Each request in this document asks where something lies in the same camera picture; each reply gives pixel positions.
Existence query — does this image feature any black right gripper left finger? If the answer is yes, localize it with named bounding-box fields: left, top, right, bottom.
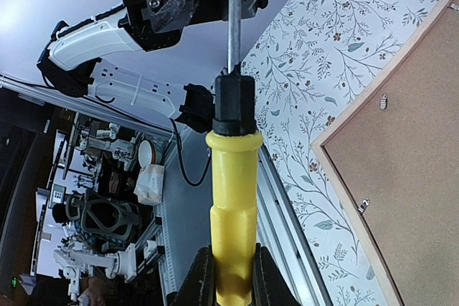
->
left=171, top=246, right=216, bottom=306

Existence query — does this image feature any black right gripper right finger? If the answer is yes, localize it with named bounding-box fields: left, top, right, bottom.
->
left=252, top=243, right=298, bottom=306

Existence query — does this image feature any yellow handled screwdriver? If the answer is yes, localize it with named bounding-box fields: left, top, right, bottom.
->
left=206, top=0, right=262, bottom=305

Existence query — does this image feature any pink wooden photo frame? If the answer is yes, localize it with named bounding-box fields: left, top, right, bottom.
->
left=312, top=0, right=458, bottom=305

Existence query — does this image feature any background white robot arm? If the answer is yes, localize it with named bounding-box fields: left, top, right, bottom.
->
left=54, top=244, right=299, bottom=305

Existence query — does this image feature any white paper bag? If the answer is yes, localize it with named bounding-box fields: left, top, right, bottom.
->
left=134, top=164, right=165, bottom=206

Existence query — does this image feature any floral patterned table mat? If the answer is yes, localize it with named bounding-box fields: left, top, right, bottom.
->
left=242, top=0, right=439, bottom=305

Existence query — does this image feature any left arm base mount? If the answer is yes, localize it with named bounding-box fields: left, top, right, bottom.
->
left=176, top=84, right=214, bottom=133

